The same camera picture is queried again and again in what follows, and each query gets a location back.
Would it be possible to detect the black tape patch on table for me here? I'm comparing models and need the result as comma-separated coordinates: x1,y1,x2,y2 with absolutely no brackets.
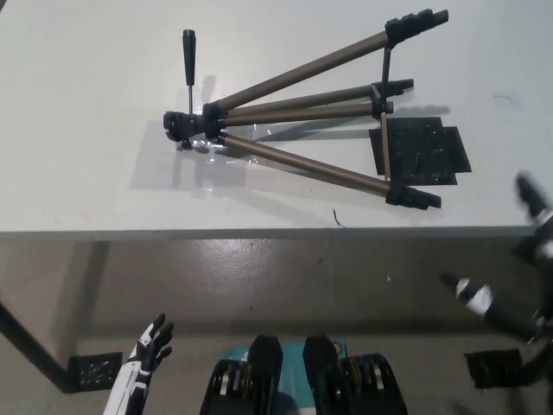
367,115,473,187

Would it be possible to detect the clear tape patch on table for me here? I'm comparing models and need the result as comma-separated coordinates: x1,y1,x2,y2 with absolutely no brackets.
129,75,277,195

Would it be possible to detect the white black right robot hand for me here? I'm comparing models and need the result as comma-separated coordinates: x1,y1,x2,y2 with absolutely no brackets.
439,170,553,346

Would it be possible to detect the bronze and black camera tripod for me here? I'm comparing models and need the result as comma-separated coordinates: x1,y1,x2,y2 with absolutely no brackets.
162,8,450,212

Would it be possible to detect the black metal table leg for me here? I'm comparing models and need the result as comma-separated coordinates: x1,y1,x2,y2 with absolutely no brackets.
0,297,79,393

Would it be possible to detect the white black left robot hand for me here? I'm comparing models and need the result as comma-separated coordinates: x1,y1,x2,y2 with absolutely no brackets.
103,313,175,415

